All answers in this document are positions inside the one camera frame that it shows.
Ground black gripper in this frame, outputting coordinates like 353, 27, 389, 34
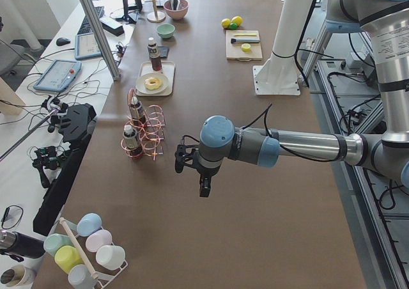
198, 166, 220, 197

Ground tea bottle front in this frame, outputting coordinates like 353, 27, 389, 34
123, 125, 143, 158

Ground beige bunny tray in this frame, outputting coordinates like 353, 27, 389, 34
135, 61, 175, 97

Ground pink cup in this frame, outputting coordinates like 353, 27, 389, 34
86, 229, 112, 253

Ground yellow donut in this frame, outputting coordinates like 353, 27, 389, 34
144, 77, 162, 91

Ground white cup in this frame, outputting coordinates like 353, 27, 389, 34
96, 245, 125, 270

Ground white plate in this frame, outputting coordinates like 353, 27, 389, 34
135, 72, 169, 95

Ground blue cup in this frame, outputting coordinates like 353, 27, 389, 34
77, 213, 102, 237

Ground white cup rack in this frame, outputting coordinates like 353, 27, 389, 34
54, 213, 128, 288

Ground half lemon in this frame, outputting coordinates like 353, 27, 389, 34
241, 43, 251, 52

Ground wooden cutting board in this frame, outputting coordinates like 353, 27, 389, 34
226, 30, 263, 61

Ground grey cup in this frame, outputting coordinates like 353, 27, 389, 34
68, 264, 96, 289

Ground yellow plastic knife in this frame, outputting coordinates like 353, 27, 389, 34
233, 32, 257, 36

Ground yellow cup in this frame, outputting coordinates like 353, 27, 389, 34
54, 246, 84, 274

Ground green bowl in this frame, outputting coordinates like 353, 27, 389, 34
156, 24, 176, 39

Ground green lime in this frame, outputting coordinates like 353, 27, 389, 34
228, 22, 239, 30

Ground green cup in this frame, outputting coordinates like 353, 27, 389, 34
43, 233, 73, 257

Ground yellow lemon near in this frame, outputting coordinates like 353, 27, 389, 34
221, 18, 231, 29

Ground yellow lemon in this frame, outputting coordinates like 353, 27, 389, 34
221, 18, 231, 29
231, 16, 243, 26

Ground yellow lemon far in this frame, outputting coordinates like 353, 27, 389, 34
231, 16, 243, 26

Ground pink ice bowl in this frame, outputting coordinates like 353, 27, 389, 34
163, 0, 190, 20

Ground wooden stand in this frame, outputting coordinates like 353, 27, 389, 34
146, 0, 166, 23

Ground teach pendant near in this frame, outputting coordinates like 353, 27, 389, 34
33, 59, 82, 93

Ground teach pendant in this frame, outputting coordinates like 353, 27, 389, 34
33, 59, 82, 93
74, 33, 102, 61

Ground teach pendant far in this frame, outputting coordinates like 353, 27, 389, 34
74, 33, 102, 61

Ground metal ice scoop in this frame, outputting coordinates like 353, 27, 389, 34
170, 0, 180, 11

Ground black keyboard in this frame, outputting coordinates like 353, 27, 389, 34
76, 6, 105, 36

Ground black thermos bottle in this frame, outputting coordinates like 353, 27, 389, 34
1, 230, 45, 262

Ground black computer mouse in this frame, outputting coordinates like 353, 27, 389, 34
56, 37, 71, 47

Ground paper cup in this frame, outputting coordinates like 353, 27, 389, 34
1, 265, 36, 287

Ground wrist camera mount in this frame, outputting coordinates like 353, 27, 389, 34
174, 135, 199, 173

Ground copper wire bottle rack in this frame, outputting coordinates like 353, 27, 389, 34
121, 89, 166, 160

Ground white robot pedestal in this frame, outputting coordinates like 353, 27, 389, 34
253, 0, 316, 96

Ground aluminium frame post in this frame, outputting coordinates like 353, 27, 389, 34
79, 0, 121, 81

